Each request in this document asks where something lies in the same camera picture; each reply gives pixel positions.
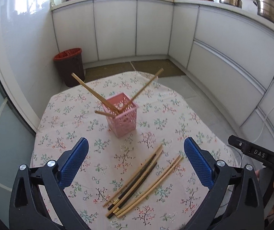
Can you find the black chopstick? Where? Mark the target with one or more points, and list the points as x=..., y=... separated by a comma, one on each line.
x=135, y=179
x=128, y=195

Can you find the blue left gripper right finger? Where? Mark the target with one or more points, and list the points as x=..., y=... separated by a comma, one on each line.
x=199, y=163

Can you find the pink perforated utensil holder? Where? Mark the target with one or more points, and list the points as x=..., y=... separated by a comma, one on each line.
x=125, y=122

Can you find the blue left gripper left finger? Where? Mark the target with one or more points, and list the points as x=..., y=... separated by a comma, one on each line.
x=70, y=162

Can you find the bamboo chopstick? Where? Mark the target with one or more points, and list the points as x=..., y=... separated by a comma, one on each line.
x=134, y=175
x=98, y=96
x=141, y=90
x=105, y=114
x=149, y=189

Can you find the brown floor mat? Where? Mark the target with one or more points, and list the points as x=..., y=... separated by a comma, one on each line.
x=150, y=66

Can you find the floral tablecloth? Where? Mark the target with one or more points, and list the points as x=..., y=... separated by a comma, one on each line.
x=163, y=116

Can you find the brown trash bin red liner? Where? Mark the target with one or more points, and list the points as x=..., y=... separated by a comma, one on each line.
x=68, y=62

